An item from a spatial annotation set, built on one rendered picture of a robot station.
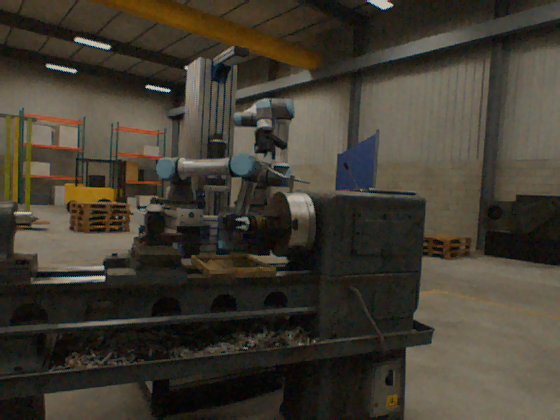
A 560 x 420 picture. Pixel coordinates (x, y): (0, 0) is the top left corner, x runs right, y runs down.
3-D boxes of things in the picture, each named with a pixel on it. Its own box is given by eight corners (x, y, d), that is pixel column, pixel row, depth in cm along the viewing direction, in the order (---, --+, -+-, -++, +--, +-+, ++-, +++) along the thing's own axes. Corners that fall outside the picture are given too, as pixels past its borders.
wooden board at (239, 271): (248, 262, 212) (249, 254, 212) (276, 276, 179) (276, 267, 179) (190, 263, 200) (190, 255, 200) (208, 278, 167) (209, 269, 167)
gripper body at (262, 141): (254, 154, 204) (252, 132, 207) (270, 156, 208) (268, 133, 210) (260, 149, 198) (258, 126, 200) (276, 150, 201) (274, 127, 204)
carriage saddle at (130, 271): (169, 261, 201) (169, 249, 201) (188, 282, 159) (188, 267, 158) (103, 262, 189) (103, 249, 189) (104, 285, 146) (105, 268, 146)
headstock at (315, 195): (370, 257, 253) (375, 194, 251) (426, 272, 209) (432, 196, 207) (282, 259, 228) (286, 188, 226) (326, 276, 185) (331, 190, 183)
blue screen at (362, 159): (317, 241, 1090) (322, 152, 1077) (347, 243, 1092) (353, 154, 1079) (344, 271, 678) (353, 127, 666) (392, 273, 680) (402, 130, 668)
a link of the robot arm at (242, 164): (167, 181, 229) (261, 177, 217) (153, 180, 214) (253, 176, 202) (166, 159, 228) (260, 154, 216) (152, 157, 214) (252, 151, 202)
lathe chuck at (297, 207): (278, 245, 218) (285, 186, 212) (304, 266, 191) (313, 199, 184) (262, 245, 215) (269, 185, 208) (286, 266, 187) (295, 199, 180)
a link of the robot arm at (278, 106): (269, 186, 264) (273, 100, 259) (292, 187, 262) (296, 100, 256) (265, 187, 253) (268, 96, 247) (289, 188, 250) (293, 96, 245)
